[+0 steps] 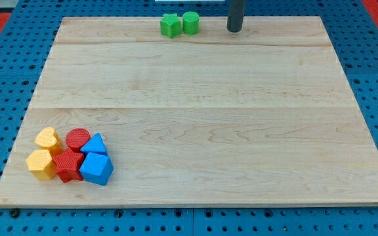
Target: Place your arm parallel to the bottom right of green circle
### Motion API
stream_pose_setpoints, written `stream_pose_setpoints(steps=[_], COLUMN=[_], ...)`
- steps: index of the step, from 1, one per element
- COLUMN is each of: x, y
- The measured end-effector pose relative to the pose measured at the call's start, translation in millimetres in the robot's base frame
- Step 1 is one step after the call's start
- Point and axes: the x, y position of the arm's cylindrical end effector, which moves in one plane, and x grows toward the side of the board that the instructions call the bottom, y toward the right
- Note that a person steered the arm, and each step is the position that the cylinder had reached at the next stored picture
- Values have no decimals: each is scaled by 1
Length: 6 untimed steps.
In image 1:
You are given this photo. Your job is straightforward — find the blue cube block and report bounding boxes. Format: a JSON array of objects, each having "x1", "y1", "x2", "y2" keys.
[{"x1": 79, "y1": 152, "x2": 114, "y2": 186}]

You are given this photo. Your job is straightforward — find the blue triangle block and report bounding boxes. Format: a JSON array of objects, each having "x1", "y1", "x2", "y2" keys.
[{"x1": 80, "y1": 133, "x2": 108, "y2": 155}]

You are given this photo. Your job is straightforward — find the green cylinder block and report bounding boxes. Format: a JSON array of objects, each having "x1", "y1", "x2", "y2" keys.
[{"x1": 182, "y1": 11, "x2": 200, "y2": 35}]

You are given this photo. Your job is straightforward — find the red star block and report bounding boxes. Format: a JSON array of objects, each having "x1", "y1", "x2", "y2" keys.
[{"x1": 52, "y1": 147, "x2": 85, "y2": 183}]

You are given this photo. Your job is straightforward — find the yellow heart block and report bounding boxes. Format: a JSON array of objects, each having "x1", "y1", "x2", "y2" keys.
[{"x1": 34, "y1": 127, "x2": 63, "y2": 156}]

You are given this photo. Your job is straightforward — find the red cylinder block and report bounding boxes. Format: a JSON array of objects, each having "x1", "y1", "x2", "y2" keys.
[{"x1": 66, "y1": 128, "x2": 91, "y2": 152}]

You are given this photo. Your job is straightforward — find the yellow hexagon block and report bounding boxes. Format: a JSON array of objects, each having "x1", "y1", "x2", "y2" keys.
[{"x1": 26, "y1": 149, "x2": 56, "y2": 180}]

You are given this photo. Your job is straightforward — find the green star block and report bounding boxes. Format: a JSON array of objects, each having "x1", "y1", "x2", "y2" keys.
[{"x1": 160, "y1": 13, "x2": 182, "y2": 39}]

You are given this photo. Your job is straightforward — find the black cylindrical robot arm tip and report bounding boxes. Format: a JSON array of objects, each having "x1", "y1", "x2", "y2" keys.
[{"x1": 226, "y1": 0, "x2": 247, "y2": 33}]

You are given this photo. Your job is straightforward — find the light wooden board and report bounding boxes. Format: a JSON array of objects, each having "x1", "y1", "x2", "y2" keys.
[{"x1": 0, "y1": 16, "x2": 378, "y2": 208}]

